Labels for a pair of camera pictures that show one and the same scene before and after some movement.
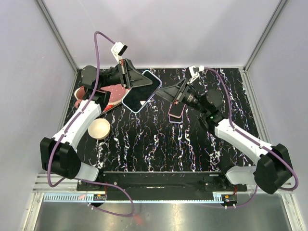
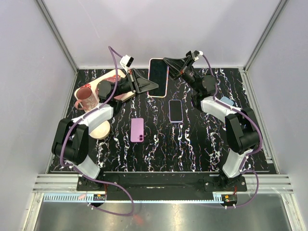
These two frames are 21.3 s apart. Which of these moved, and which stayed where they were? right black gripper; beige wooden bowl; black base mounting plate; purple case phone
Moved: purple case phone; right black gripper
Stayed: beige wooden bowl; black base mounting plate
